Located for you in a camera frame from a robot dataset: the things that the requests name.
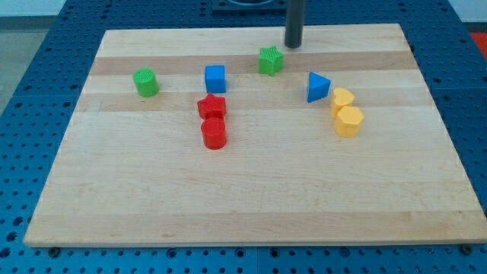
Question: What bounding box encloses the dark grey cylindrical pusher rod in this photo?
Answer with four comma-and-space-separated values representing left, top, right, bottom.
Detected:
285, 0, 306, 49

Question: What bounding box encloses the blue triangle block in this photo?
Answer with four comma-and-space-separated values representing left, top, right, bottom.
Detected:
307, 72, 331, 103

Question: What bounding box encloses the yellow heart block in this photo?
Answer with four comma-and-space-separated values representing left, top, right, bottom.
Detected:
330, 88, 355, 118

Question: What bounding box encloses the green star block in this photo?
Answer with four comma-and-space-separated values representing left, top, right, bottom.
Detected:
258, 46, 284, 77

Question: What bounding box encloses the blue cube block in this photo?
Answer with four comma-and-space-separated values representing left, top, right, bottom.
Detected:
205, 65, 226, 94

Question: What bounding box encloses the yellow hexagon block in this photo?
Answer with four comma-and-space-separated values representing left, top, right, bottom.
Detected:
334, 106, 364, 138

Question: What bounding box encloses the red star block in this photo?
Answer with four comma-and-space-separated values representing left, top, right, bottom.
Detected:
197, 94, 227, 119

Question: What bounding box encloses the light wooden board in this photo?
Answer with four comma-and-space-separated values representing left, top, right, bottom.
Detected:
24, 24, 486, 247

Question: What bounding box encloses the red cylinder block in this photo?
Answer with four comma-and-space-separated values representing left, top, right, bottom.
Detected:
201, 117, 227, 150

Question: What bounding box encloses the green cylinder block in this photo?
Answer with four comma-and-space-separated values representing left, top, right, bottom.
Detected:
132, 68, 159, 97

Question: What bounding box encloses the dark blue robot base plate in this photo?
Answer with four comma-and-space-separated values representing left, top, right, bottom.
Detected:
209, 0, 288, 15

